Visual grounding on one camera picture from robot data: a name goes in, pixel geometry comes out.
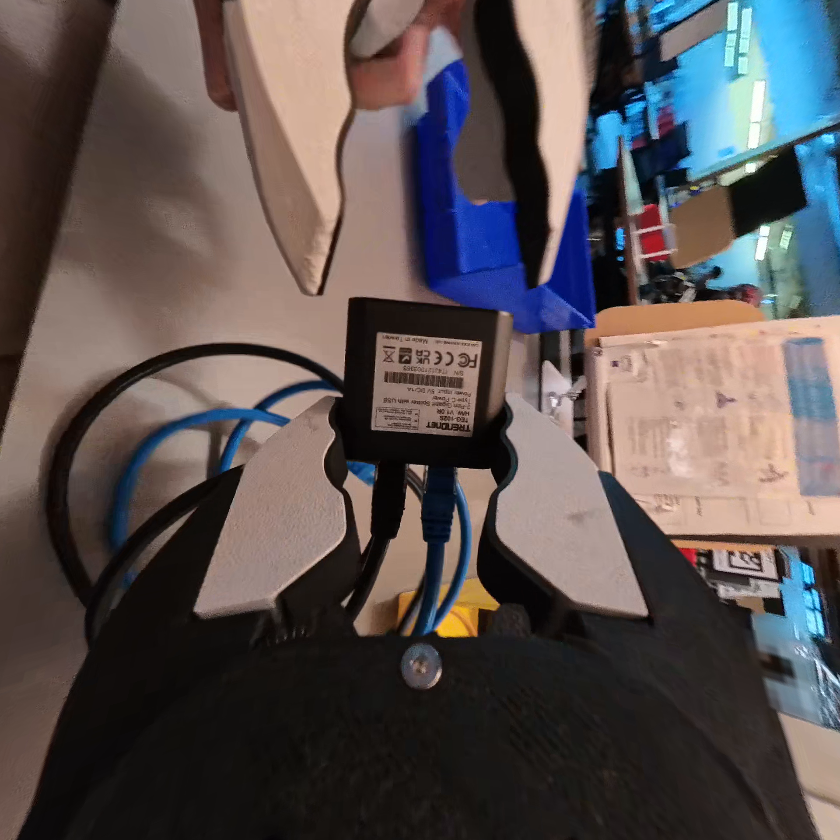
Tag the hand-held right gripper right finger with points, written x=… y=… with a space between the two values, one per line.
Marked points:
x=564 y=512

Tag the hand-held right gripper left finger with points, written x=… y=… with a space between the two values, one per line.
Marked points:
x=275 y=512

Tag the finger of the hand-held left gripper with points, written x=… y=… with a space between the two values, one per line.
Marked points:
x=289 y=131
x=558 y=98

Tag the yellow plastic bin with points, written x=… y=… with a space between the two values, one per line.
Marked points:
x=459 y=620

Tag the black network splitter box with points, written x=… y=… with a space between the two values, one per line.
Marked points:
x=426 y=394

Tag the person's left hand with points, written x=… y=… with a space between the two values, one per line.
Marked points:
x=387 y=82

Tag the blue plastic bin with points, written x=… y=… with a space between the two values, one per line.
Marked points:
x=479 y=243

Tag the laminated instruction sheet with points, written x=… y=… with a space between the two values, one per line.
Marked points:
x=709 y=420

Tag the black white marker sign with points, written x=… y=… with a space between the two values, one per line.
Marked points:
x=741 y=564

